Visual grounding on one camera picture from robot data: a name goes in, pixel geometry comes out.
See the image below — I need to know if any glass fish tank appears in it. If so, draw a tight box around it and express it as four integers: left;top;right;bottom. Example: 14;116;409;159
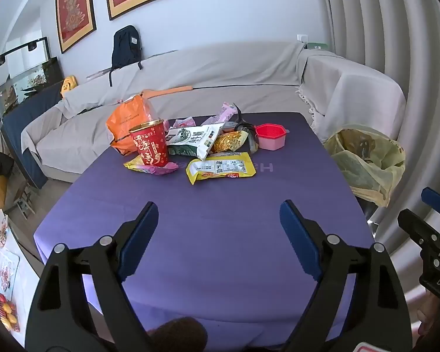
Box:
0;37;65;125

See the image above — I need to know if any dark blue backpack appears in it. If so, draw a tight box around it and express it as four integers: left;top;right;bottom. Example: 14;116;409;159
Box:
109;26;143;87

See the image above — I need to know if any tall red framed picture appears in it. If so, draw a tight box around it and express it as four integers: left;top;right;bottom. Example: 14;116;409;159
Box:
55;0;97;54

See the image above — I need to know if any yellow noodle packet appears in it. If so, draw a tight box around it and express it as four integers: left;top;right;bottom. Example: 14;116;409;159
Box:
185;152;256;186

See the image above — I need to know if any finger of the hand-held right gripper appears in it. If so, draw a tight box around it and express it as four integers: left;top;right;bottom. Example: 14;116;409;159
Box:
397;209;440;254
421;187;440;219

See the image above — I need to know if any orange snack bag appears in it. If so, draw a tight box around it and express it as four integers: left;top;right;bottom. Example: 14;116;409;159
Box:
106;94;158;156

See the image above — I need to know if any small wooden stool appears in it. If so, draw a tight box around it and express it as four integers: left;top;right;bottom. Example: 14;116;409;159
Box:
13;187;37;221

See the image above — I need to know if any person's right hand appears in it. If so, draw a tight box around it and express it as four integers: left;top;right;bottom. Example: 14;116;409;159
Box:
416;293;440;338

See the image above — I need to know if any grey covered sofa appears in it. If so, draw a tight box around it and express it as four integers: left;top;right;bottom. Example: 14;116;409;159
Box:
21;41;407;184

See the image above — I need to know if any yellow pink chips bag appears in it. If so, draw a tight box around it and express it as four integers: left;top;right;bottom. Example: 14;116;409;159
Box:
123;154;179;177

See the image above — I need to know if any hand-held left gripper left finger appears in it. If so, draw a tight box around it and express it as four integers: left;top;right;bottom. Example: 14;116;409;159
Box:
25;201;160;352

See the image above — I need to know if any orange back scratcher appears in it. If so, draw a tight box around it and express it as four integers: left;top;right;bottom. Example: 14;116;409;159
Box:
141;85;194;99

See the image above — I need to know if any red pink plastic container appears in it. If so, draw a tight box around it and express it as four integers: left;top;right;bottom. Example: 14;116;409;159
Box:
255;123;290;151

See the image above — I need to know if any trash bin with yellow bag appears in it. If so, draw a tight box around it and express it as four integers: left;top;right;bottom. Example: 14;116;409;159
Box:
323;125;406;208

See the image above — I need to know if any purple tablecloth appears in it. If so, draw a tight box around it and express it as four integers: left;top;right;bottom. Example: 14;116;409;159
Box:
33;112;376;352

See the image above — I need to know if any small orange yellow packet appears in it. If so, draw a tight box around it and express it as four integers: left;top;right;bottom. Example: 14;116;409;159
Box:
211;130;248;153

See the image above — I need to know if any long pink packet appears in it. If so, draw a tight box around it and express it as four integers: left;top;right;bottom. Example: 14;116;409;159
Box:
202;102;239;125

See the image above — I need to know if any red paper cup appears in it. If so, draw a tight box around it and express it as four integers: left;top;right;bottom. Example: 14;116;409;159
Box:
128;119;170;165

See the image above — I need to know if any grey pleated curtain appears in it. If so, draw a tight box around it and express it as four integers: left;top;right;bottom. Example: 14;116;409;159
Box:
321;0;440;301

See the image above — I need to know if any small pink packet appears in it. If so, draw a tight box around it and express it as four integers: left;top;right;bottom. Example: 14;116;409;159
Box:
170;116;196;128

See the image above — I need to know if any white fringed throw cloth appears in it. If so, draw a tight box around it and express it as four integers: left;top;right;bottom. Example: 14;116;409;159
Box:
296;49;407;143

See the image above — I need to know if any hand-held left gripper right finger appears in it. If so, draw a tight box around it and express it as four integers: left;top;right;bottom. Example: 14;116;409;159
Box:
279;200;413;352

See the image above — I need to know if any white green snack packet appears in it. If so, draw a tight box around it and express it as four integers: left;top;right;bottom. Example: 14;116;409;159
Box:
167;123;225;160

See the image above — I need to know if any yellow plush toy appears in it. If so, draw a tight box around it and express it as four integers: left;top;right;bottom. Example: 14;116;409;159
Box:
60;76;77;99

